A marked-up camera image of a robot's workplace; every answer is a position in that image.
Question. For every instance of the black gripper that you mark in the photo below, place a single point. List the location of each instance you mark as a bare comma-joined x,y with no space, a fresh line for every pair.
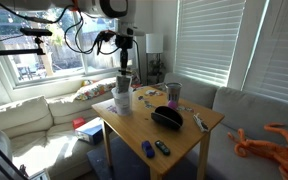
124,42

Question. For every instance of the white squishy drink pouch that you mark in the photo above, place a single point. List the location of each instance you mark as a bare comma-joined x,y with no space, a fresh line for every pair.
123,84

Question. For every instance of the translucent plastic cup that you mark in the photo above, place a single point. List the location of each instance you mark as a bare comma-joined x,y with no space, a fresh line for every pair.
122,105

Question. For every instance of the dark potted plant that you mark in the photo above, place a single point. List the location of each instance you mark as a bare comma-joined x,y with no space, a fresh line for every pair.
156,68

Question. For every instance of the white shade floor lamp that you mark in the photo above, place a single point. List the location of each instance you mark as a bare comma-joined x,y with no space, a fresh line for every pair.
154,43

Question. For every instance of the small black sticker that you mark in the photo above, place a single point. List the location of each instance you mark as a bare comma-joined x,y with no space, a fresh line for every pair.
140,97

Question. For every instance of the floral cushion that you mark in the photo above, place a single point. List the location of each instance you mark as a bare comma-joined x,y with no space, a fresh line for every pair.
95,89

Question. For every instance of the small grey sticker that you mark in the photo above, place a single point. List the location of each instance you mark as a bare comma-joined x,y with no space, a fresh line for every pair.
187,109
149,105

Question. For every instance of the metal tumbler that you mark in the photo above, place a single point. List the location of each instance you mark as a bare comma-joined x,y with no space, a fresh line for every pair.
174,91

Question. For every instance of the large glass window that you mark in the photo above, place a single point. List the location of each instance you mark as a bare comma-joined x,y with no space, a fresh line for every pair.
60,63

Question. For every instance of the purple ball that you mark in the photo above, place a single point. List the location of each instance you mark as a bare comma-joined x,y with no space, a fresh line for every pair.
173,105

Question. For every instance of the wooden table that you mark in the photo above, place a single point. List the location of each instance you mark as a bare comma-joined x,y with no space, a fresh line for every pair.
134,128

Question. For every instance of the red box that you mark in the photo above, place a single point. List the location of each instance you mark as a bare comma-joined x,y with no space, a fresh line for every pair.
79,122

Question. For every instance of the blue white box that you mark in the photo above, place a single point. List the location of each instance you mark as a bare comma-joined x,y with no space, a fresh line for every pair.
90,130

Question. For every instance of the wide white window blinds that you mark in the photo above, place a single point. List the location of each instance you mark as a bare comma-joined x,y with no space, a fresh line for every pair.
210,40

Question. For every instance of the blue toy car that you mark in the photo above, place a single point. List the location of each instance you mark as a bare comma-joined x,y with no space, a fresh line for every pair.
148,149

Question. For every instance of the black toy car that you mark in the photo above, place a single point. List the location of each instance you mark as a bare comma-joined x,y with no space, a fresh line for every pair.
162,147

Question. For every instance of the white flat packet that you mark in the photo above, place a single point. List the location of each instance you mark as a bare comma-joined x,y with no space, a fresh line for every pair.
200,122

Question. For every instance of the dark rug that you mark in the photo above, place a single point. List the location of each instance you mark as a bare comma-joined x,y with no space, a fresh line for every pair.
124,166

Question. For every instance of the cream fabric sofa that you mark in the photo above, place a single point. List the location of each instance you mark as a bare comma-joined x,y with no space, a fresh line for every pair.
24,116

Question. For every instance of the grey fabric sofa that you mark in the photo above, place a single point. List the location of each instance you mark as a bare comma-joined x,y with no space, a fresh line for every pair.
250,110

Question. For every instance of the narrow white window blinds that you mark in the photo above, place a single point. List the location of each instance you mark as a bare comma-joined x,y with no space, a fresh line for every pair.
277,50

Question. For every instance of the orange octopus plush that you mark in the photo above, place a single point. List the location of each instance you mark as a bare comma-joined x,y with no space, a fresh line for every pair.
270,150

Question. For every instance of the black camera on boom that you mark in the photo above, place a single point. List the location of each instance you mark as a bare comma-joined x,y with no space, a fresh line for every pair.
35,32

